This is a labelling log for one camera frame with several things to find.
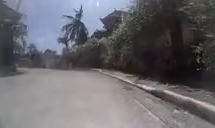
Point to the overgrown wall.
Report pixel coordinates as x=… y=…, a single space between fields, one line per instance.
x=168 y=46

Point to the grey concrete road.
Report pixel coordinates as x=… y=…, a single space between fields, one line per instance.
x=71 y=100

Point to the low grey wall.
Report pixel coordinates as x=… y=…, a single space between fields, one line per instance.
x=45 y=60

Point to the tall palm tree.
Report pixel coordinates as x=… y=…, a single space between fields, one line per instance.
x=76 y=30

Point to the overgrown green bushes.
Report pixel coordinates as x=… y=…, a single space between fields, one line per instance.
x=91 y=53

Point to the dark building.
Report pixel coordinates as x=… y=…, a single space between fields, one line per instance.
x=6 y=36

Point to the building with tiered roof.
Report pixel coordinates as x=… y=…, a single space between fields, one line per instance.
x=110 y=22

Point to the small palm tree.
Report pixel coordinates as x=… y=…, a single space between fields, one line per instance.
x=63 y=41

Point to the grey pavement strip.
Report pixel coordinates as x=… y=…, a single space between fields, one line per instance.
x=181 y=87

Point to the pale concrete kerb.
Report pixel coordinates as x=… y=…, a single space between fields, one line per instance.
x=181 y=99

